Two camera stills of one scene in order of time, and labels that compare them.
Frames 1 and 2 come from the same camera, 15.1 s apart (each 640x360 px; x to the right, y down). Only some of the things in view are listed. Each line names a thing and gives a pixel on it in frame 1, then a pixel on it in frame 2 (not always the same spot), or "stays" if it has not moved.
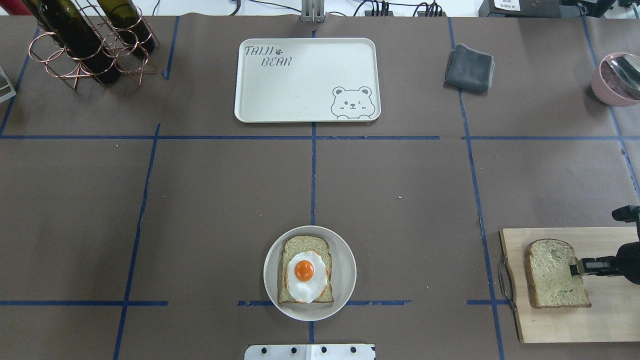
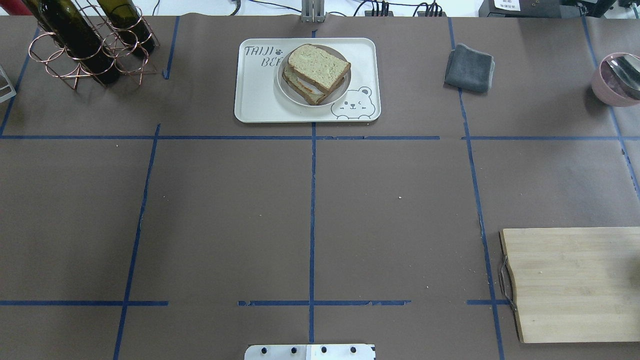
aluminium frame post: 312,11 stays
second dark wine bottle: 123,16 stays
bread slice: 293,244 → 290,79
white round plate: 310,273 → 289,94
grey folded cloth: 469,69 stays
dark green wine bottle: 68,28 stays
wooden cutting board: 614,315 stays
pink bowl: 610,88 stays
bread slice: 550,282 → 318,65
